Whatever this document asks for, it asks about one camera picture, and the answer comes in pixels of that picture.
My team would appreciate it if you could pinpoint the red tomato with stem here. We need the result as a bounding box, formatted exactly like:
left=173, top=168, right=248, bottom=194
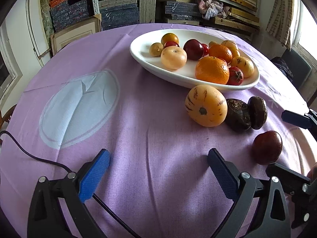
left=227, top=67, right=244, bottom=85

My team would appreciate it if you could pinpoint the dark red plum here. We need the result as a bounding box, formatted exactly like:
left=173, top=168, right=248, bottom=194
left=183, top=39, right=203, bottom=61
left=251, top=131, right=283, bottom=165

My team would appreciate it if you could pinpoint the pale peach round fruit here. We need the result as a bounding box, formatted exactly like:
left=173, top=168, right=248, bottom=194
left=161, top=46, right=187, bottom=70

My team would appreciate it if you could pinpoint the large orange mandarin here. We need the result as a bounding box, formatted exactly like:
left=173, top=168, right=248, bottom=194
left=209, top=44, right=233, bottom=64

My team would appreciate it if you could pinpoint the dark brown fruit half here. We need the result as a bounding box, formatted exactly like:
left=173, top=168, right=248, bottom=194
left=248, top=96, right=268, bottom=130

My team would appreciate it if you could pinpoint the dark blue chair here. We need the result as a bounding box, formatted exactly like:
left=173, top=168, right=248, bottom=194
left=271, top=49, right=312, bottom=90

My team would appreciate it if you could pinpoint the dark brown carved fruit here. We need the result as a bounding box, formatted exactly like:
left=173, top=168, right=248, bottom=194
left=225, top=98, right=251, bottom=132

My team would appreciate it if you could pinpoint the yellow apple-like fruit in plate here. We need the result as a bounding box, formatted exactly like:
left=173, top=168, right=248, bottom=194
left=231, top=57, right=254, bottom=78

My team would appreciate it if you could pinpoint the yellow striped pepino melon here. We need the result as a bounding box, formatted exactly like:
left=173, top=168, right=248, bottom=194
left=185, top=85, right=228, bottom=127

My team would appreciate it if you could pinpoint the beige patterned curtain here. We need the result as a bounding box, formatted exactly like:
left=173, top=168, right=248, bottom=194
left=266, top=0, right=294, bottom=50

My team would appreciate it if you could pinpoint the orange mandarin in plate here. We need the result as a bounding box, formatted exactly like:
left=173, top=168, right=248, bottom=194
left=195, top=56, right=229, bottom=84

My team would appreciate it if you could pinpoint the tan striped fruit plate end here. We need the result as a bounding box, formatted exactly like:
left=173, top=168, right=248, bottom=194
left=221, top=40, right=239, bottom=51

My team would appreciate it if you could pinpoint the wooden chair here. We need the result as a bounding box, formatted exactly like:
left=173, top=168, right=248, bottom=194
left=0, top=105, right=17, bottom=131

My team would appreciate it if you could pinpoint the red cherry tomato in plate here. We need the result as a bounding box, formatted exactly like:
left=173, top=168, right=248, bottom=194
left=202, top=44, right=210, bottom=57

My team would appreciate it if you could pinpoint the purple printed tablecloth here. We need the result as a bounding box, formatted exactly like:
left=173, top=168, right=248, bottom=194
left=0, top=23, right=317, bottom=238

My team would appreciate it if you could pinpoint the pink cloth bundle on shelf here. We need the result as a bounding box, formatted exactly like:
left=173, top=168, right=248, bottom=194
left=196, top=0, right=229, bottom=20

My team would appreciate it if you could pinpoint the small red tomato plate back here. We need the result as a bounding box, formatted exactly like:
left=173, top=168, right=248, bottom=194
left=164, top=41, right=179, bottom=48

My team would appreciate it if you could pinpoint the orange yellow tomato plate back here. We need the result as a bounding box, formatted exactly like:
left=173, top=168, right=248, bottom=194
left=161, top=33, right=179, bottom=45

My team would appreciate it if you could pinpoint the small tan round fruit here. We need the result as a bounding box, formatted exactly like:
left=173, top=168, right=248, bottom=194
left=149, top=42, right=164, bottom=57

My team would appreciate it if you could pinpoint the white oval plate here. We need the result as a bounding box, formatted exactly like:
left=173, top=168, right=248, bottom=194
left=129, top=28, right=261, bottom=91

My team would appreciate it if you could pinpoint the framed picture leaning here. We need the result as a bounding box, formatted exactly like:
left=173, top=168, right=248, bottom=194
left=51, top=14, right=102, bottom=56

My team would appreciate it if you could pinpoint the metal shelf with boxes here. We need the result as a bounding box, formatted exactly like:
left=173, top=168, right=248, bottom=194
left=48, top=0, right=260, bottom=39

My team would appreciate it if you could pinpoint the black cable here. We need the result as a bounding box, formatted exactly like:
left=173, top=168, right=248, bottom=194
left=0, top=130, right=142, bottom=238

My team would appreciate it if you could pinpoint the window with white frame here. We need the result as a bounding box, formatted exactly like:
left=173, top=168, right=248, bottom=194
left=291, top=0, right=316, bottom=61

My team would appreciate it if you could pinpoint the white board leaning on wall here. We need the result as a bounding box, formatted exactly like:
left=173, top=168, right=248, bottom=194
left=26, top=0, right=54, bottom=67

